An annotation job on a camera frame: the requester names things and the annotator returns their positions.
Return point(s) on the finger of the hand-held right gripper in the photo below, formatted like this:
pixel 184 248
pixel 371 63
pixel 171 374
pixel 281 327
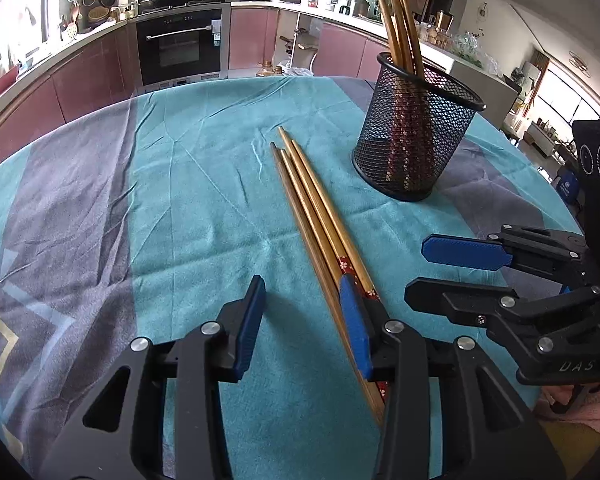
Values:
pixel 455 302
pixel 465 252

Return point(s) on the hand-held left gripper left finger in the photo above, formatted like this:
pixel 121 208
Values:
pixel 247 330

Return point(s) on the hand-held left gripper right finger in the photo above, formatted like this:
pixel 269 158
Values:
pixel 356 330

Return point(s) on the black mesh utensil holder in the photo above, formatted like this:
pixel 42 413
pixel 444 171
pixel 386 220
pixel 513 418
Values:
pixel 430 160

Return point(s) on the plain dark brown chopstick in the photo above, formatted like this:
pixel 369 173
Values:
pixel 298 210

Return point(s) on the bunch of bamboo chopsticks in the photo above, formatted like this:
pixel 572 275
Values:
pixel 400 40

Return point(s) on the person's right forearm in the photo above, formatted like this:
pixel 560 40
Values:
pixel 590 420

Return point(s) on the teal and grey tablecloth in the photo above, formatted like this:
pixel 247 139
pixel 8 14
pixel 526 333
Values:
pixel 180 210

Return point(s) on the plastic bag on floor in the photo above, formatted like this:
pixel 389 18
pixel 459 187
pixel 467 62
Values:
pixel 300 71

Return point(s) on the built-in black oven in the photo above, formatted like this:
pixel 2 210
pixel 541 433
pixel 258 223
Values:
pixel 180 50

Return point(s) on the pink base cabinets by fridge side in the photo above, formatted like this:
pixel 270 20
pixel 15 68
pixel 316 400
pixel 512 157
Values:
pixel 250 35

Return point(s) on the pink base cabinets by window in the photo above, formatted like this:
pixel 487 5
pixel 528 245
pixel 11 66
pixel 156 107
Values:
pixel 80 75

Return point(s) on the pink bowl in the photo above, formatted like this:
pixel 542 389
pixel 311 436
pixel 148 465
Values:
pixel 4 82

